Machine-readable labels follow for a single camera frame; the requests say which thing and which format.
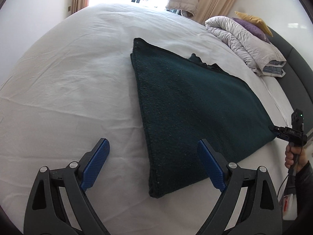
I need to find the yellow pillow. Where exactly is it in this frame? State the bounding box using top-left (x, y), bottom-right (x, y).
top-left (234, 11), bottom-right (273, 37)

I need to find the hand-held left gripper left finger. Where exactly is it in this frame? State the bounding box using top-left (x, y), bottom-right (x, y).
top-left (23, 138), bottom-right (110, 235)

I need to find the person's right forearm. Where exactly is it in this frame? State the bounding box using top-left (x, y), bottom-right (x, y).
top-left (293, 160), bottom-right (313, 227)

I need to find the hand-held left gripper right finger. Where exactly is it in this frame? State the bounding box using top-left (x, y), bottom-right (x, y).
top-left (197, 139), bottom-right (283, 235)

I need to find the purple pillow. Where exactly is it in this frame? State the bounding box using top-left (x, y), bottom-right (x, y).
top-left (232, 18), bottom-right (271, 42)

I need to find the black cable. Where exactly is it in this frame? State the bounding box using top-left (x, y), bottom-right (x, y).
top-left (277, 168), bottom-right (294, 201)

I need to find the colourful packaging beside bed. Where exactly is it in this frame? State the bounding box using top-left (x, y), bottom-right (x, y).
top-left (282, 193), bottom-right (294, 218)

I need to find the dark green sweater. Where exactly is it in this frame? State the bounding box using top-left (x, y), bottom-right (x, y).
top-left (130, 37), bottom-right (277, 199)

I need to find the person's right hand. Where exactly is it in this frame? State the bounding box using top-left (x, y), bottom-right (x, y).
top-left (284, 143), bottom-right (313, 174)

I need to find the folded grey duvet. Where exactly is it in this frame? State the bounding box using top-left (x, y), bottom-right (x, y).
top-left (205, 16), bottom-right (287, 78)

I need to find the dark grey bed headboard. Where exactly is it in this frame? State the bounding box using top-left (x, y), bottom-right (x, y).
top-left (265, 26), bottom-right (313, 118)

